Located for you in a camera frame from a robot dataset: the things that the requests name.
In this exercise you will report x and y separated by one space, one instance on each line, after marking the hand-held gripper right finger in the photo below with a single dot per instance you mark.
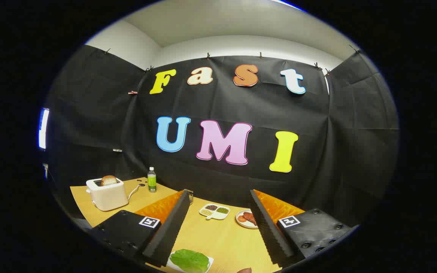
269 231

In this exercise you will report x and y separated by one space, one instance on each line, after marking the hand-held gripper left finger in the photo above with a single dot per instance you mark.
169 231

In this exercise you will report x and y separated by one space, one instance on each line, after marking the green lettuce leaf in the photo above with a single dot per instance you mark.
190 261

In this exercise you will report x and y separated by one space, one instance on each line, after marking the toasted bread slice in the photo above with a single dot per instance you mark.
108 180

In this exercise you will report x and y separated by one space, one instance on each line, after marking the red meat slices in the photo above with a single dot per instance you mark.
249 217

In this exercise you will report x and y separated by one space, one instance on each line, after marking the white round meat plate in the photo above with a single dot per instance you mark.
243 223

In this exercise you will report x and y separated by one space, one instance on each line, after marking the white divided bean dish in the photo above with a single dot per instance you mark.
214 213

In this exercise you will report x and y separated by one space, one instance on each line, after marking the white leaf-shaped plate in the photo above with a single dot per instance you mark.
210 261

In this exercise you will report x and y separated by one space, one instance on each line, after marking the green label plastic bottle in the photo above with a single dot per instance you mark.
152 182

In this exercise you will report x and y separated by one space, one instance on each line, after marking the white toaster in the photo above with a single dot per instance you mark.
108 197

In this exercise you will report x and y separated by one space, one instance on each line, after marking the lit computer monitor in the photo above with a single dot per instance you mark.
43 129

